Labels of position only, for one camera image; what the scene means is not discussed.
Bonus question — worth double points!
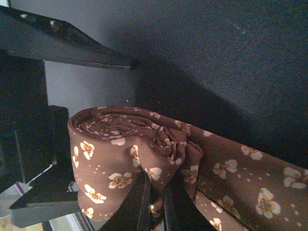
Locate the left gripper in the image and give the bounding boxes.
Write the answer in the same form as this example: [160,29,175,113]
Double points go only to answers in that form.
[0,51,79,228]

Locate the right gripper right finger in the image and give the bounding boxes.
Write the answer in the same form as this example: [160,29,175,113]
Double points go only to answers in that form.
[164,182,215,231]

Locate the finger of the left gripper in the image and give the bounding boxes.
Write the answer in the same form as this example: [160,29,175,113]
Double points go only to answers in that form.
[0,6,139,70]

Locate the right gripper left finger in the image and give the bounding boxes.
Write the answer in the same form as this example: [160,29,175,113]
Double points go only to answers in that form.
[100,172,151,231]

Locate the brown floral tie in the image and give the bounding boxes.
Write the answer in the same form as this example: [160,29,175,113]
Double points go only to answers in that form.
[67,106,308,231]

